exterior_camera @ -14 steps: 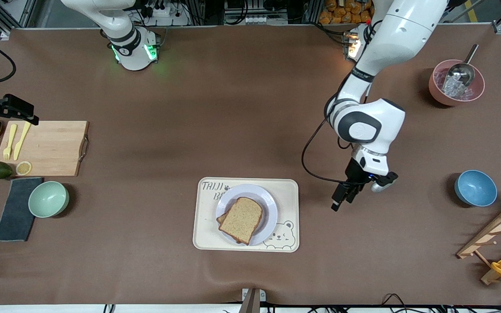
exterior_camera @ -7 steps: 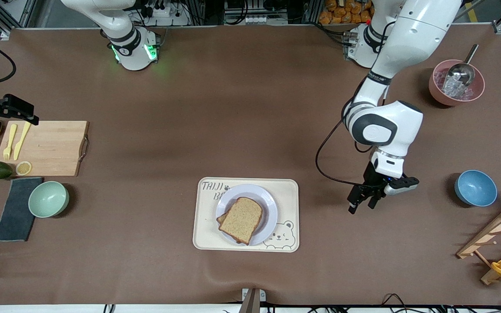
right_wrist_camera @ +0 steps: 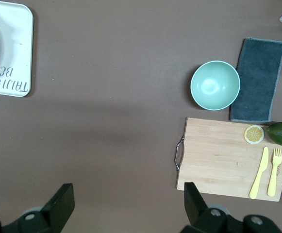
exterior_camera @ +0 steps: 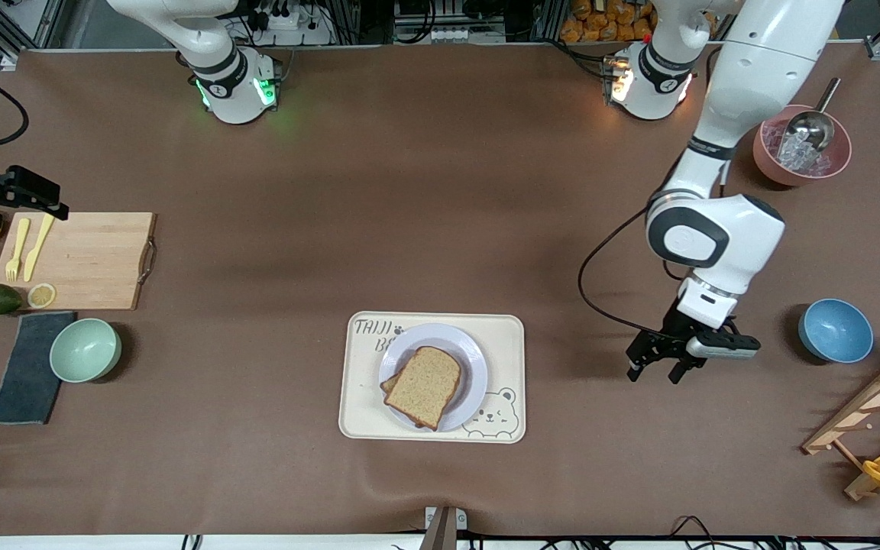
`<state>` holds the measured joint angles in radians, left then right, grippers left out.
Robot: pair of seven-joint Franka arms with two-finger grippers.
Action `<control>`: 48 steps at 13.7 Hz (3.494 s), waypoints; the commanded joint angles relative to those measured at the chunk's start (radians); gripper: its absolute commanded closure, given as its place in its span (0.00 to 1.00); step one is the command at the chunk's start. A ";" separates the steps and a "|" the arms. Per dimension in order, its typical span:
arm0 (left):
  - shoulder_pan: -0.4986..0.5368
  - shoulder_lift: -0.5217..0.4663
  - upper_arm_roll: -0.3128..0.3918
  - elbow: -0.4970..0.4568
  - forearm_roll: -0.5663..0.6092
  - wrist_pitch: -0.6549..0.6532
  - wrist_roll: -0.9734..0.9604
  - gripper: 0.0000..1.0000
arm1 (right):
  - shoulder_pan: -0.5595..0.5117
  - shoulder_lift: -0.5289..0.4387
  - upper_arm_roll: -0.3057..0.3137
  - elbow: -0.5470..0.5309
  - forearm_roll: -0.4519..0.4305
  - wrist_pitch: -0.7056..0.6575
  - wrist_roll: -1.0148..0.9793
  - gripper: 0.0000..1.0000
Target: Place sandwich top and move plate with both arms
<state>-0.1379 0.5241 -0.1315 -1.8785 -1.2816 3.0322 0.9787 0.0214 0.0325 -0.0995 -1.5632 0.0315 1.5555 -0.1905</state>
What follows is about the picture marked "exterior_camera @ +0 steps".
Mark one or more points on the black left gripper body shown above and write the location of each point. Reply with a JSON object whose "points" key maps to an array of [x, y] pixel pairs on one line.
{"points": [[667, 339]]}

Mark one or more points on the round pale lavender plate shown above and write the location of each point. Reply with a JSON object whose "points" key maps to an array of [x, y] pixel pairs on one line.
{"points": [[470, 367]]}

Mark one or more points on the plain brown bread slice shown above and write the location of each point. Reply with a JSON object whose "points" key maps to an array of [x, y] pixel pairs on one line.
{"points": [[425, 386]]}

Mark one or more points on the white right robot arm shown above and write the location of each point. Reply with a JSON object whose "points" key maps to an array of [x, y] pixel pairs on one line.
{"points": [[230, 92]]}

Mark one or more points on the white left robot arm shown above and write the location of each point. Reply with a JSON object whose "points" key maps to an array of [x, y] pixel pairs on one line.
{"points": [[753, 76]]}

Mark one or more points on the yellow plastic knife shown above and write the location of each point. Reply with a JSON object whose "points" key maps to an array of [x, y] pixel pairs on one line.
{"points": [[37, 248]]}

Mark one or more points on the yellow plastic fork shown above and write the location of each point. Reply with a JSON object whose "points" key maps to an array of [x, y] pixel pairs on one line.
{"points": [[21, 237]]}

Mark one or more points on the wooden cutting board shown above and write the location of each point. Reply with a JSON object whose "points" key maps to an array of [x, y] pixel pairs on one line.
{"points": [[88, 260]]}

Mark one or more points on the lemon slice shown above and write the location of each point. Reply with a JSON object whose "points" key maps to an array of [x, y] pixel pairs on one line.
{"points": [[42, 296]]}

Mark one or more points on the cream bear print tray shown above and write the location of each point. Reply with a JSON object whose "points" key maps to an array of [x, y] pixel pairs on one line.
{"points": [[501, 336]]}

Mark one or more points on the mint green bowl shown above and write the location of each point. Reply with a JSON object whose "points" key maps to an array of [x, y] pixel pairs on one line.
{"points": [[85, 350]]}

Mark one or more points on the blue bowl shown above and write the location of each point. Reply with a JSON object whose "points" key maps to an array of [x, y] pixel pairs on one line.
{"points": [[837, 332]]}

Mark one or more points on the dark grey cloth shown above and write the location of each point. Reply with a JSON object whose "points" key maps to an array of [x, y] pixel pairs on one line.
{"points": [[24, 389]]}

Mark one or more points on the wooden rack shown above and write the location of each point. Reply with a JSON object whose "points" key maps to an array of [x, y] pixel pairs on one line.
{"points": [[868, 401]]}

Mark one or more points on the pink bowl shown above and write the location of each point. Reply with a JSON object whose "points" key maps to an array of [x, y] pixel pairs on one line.
{"points": [[772, 164]]}

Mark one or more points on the metal scoop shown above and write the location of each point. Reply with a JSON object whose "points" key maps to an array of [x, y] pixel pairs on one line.
{"points": [[810, 128]]}

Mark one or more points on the brown table mat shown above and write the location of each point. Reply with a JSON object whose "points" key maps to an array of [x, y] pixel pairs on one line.
{"points": [[409, 191]]}

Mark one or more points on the white power strip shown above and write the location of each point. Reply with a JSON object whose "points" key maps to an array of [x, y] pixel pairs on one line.
{"points": [[467, 35], [287, 27]]}

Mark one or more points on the orange snack pile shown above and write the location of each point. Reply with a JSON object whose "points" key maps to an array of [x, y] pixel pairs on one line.
{"points": [[608, 23]]}

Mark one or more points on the metal table edge bracket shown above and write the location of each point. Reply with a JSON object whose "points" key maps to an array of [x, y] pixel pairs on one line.
{"points": [[444, 527]]}

